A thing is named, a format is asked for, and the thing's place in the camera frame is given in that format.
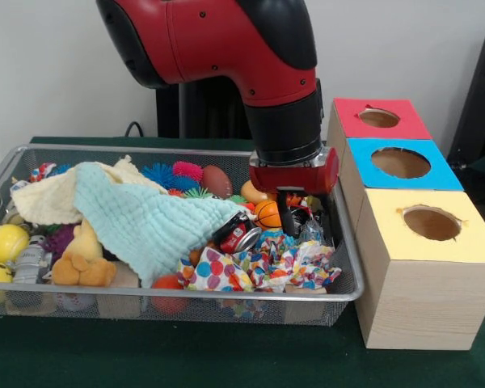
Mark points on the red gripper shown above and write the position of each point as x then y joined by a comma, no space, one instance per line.
299,178

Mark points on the mint green muslin cloth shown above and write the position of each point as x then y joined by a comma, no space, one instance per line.
145,218

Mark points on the cream muslin cloth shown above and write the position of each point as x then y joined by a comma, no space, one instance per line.
44,198

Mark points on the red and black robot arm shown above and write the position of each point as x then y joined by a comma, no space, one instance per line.
226,40

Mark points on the wooden box with three holes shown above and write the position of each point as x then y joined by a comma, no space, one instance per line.
420,307

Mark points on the orange toy basketball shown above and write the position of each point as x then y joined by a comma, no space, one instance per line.
266,216

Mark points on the crumpled confetti print paper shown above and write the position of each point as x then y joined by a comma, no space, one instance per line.
303,262

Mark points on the crushed red soda can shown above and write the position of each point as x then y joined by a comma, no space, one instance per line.
234,236

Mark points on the crumpled polka dot paper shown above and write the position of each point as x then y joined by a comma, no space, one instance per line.
210,271

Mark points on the black upright panel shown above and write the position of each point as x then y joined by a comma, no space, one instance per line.
481,101

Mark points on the brown plush animal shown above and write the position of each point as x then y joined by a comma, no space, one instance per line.
81,271

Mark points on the grey toy robot figure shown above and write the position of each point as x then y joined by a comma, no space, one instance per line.
30,260

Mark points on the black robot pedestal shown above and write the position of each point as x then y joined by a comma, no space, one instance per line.
210,113

